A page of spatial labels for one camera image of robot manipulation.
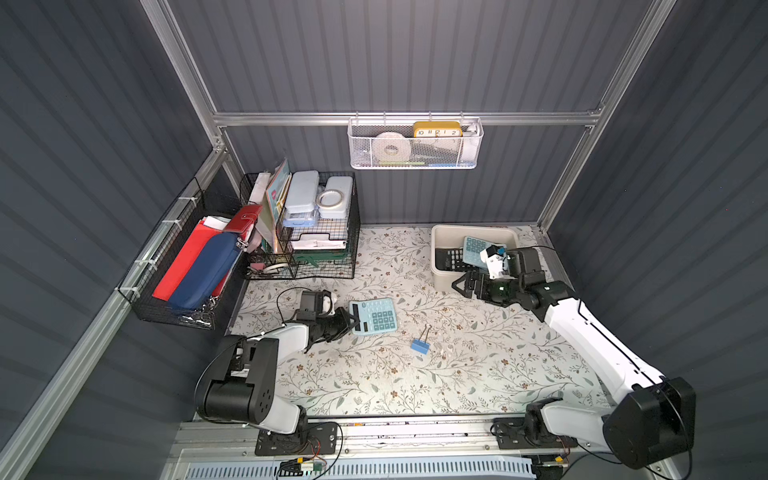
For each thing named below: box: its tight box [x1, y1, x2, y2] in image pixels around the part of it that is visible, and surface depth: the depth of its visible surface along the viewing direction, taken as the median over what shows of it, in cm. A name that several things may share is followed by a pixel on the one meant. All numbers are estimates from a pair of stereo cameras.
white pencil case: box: [286, 170, 320, 214], surface depth 98 cm
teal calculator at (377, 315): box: [349, 298, 398, 335], surface depth 95 cm
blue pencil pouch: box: [168, 232, 241, 311], surface depth 69 cm
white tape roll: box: [372, 131, 412, 162], surface depth 86 cm
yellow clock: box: [413, 121, 463, 138], surface depth 90 cm
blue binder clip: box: [410, 324, 432, 355], surface depth 91 cm
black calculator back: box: [435, 248, 472, 271], surface depth 101 cm
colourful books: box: [249, 159, 292, 253], surface depth 95 cm
